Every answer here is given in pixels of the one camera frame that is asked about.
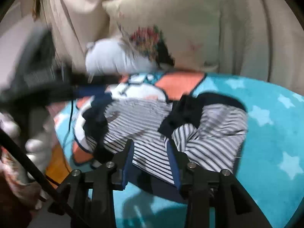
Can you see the beige curtain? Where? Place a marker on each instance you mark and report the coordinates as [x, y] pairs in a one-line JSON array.
[[259, 39]]

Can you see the white glove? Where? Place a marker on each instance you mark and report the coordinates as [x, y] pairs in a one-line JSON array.
[[38, 147]]

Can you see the teal cartoon fleece blanket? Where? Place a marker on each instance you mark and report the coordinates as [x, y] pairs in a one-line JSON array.
[[271, 166]]

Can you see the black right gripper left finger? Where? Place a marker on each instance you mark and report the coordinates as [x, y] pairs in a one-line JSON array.
[[86, 198]]

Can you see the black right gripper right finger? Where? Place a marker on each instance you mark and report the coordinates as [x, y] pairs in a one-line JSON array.
[[203, 189]]

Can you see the grey plush toy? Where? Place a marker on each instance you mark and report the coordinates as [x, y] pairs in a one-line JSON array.
[[115, 56]]

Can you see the striped grey pants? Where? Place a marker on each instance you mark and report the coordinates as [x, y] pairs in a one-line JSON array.
[[209, 128]]

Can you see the beige floral cushion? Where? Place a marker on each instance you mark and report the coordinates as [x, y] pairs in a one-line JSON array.
[[184, 32]]

